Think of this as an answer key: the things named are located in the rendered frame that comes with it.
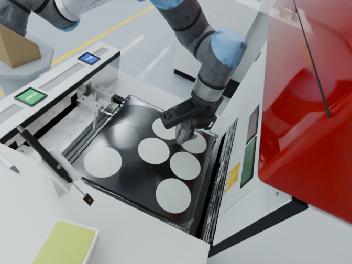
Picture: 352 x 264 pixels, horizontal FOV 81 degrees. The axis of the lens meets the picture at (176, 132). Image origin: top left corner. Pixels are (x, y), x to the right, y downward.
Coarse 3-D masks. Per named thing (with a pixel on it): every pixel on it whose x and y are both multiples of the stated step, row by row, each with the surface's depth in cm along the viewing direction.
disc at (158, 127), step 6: (156, 120) 73; (156, 126) 71; (162, 126) 72; (174, 126) 73; (156, 132) 69; (162, 132) 70; (168, 132) 71; (174, 132) 72; (168, 138) 69; (174, 138) 70
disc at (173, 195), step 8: (160, 184) 58; (168, 184) 58; (176, 184) 59; (184, 184) 60; (160, 192) 56; (168, 192) 57; (176, 192) 57; (184, 192) 58; (160, 200) 55; (168, 200) 55; (176, 200) 56; (184, 200) 57; (168, 208) 54; (176, 208) 54; (184, 208) 55
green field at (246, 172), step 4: (252, 140) 48; (252, 144) 46; (248, 148) 48; (252, 148) 45; (248, 152) 47; (252, 152) 44; (248, 156) 46; (252, 156) 43; (244, 160) 47; (248, 160) 44; (244, 164) 46; (248, 164) 43; (244, 168) 45; (248, 168) 42; (244, 172) 44; (248, 172) 41; (244, 176) 43; (248, 176) 41; (244, 180) 42
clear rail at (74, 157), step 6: (126, 102) 75; (120, 108) 72; (114, 114) 69; (108, 120) 67; (102, 126) 65; (96, 132) 63; (90, 138) 61; (84, 144) 59; (78, 150) 57; (72, 156) 56; (78, 156) 57; (72, 162) 55
